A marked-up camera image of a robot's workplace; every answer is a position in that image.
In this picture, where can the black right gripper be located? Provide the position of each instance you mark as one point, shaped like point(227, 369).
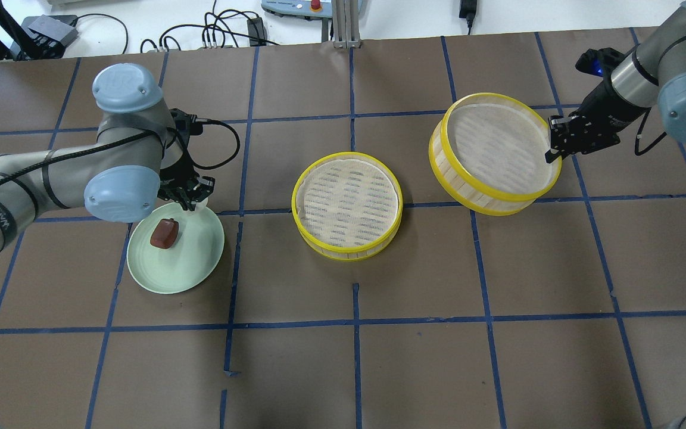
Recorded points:
point(606, 103)

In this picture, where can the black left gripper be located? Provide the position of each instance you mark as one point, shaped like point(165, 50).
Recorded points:
point(175, 173)

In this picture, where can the white bun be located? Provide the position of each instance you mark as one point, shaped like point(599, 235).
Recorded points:
point(201, 205)

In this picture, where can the brown bun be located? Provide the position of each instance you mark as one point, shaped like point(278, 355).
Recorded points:
point(165, 234)

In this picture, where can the yellow bamboo steamer basket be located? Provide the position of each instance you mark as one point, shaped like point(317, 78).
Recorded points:
point(488, 152)

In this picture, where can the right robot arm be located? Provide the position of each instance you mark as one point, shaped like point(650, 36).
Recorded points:
point(651, 74)

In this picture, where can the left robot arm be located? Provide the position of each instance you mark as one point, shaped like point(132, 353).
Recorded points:
point(140, 155)

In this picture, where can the yellow bamboo steamer base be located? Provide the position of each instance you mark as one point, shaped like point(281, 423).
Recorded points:
point(347, 206)

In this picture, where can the pale green plate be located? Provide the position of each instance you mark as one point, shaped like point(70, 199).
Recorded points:
point(193, 257)

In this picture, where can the teach pendant tablet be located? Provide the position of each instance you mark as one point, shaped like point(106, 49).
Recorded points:
point(306, 10)

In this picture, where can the aluminium frame post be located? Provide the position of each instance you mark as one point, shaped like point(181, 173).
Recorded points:
point(345, 24)

